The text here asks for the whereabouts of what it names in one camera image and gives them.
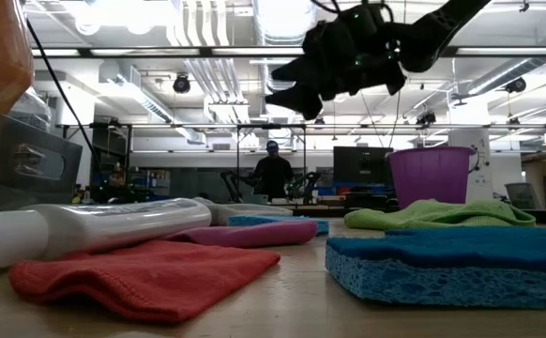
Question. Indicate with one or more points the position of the large black monitor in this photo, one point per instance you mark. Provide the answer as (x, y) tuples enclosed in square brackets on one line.
[(362, 165)]

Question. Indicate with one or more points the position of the black aluminium rig frame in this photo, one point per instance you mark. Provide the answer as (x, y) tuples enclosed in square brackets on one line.
[(207, 51)]

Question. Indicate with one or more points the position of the grey microfiber cloth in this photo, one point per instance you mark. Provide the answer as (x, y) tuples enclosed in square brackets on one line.
[(249, 210)]

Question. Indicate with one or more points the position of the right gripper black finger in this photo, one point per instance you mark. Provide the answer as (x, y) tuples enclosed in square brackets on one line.
[(296, 101), (292, 70)]

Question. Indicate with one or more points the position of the pink microfiber cloth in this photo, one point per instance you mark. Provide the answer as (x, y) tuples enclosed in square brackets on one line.
[(254, 233)]

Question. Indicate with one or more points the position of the thick blue scrub sponge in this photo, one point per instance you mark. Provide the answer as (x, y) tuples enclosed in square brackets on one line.
[(442, 267)]

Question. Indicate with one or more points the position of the green microfiber cloth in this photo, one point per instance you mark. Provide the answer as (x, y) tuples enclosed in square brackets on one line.
[(442, 216)]

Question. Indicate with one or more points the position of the person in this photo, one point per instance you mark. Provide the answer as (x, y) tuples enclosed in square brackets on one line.
[(116, 188), (273, 173)]

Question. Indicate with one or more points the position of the thin blue cellulose sponge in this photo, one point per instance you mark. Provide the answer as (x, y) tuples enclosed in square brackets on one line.
[(263, 219)]

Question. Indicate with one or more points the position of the white plastic restorer bottle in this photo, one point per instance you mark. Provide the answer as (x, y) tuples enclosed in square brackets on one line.
[(113, 225)]

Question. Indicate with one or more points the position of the clear grey plastic bin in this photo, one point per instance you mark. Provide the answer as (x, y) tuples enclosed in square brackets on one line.
[(1, 159)]

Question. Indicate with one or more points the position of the purple plastic bucket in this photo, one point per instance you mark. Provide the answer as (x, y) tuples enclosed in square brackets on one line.
[(430, 180)]

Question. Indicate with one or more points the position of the red microfiber cloth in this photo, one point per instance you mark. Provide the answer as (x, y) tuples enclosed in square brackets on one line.
[(151, 281)]

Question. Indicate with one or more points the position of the black ceiling spotlight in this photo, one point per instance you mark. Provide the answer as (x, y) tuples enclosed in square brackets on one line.
[(181, 84), (426, 118), (516, 85)]

